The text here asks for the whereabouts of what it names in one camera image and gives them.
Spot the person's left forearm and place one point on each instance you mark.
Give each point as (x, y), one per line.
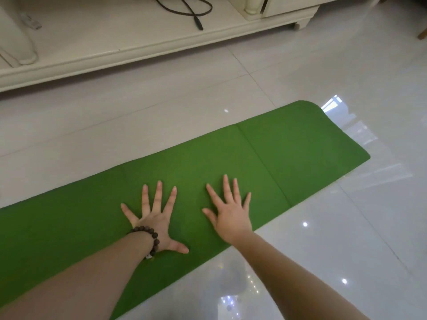
(83, 283)

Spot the person's left hand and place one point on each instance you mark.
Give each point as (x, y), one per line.
(156, 228)

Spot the brown wooden furniture leg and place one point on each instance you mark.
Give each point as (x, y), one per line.
(423, 31)

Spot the person's right forearm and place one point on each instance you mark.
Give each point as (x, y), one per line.
(293, 279)

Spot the person's left thumb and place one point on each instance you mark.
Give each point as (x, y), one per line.
(178, 247)

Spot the person's right hand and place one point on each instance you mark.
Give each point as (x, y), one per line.
(232, 219)

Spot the cream wooden cabinet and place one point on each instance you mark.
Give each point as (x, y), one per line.
(116, 36)

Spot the person's right middle finger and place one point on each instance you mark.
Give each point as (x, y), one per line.
(228, 190)

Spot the person's right thumb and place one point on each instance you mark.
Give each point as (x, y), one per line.
(209, 214)

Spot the person's right little finger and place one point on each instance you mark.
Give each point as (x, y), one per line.
(247, 202)

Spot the person's left little finger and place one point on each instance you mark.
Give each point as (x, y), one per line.
(129, 212)

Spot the person's left middle finger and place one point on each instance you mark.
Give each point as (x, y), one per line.
(157, 196)

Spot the green felt mat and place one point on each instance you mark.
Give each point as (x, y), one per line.
(267, 156)

